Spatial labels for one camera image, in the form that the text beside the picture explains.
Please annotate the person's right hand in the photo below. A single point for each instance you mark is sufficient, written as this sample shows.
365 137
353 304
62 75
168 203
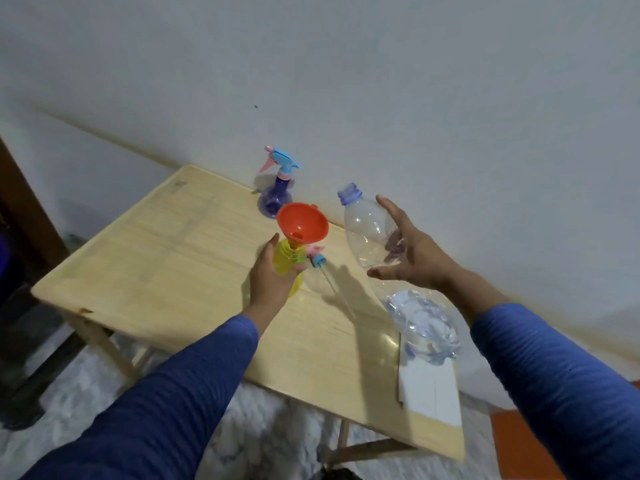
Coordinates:
425 259

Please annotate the person's left hand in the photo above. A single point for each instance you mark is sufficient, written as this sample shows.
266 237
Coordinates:
265 289

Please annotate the yellow spray bottle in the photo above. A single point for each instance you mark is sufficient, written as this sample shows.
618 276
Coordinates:
287 257

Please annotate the clear plastic water bottle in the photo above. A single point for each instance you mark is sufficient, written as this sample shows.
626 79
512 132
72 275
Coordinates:
365 229

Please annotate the orange plastic funnel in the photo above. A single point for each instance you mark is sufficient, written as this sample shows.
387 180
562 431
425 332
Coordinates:
302 222

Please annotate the person's left forearm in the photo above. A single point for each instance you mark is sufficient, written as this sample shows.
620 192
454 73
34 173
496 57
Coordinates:
160 409

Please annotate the person's right forearm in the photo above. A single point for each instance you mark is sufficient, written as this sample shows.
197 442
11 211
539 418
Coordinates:
565 389

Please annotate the white paper sheet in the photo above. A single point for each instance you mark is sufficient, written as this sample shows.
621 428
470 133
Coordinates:
430 389

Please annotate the orange furniture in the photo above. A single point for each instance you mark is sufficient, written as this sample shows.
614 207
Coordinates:
520 444

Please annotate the black plastic stool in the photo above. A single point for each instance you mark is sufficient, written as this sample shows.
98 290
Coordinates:
30 364

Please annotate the brown wooden door frame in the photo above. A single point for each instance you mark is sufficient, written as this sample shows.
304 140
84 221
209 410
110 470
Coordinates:
25 214

